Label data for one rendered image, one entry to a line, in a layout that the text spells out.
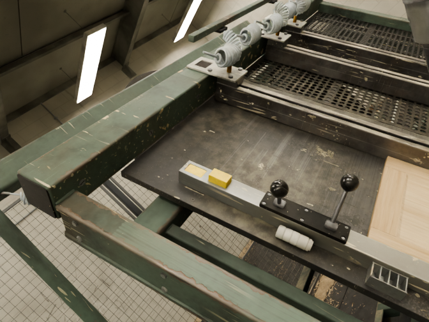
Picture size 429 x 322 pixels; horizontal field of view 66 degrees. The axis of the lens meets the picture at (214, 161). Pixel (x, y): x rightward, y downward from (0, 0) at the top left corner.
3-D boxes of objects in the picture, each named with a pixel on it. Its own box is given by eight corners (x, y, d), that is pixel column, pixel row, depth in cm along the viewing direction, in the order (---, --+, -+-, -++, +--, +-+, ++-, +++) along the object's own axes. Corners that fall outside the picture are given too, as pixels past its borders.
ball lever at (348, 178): (337, 237, 70) (362, 179, 67) (319, 229, 72) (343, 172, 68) (338, 231, 74) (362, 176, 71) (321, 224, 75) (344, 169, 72)
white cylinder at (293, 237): (274, 239, 75) (308, 255, 72) (276, 230, 73) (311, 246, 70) (278, 230, 77) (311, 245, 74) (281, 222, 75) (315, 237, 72)
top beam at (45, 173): (58, 222, 74) (47, 190, 68) (27, 203, 77) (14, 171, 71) (321, 8, 227) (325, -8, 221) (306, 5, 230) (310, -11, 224)
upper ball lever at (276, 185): (283, 215, 76) (284, 198, 64) (268, 208, 78) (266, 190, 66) (290, 200, 77) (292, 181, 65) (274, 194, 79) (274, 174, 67)
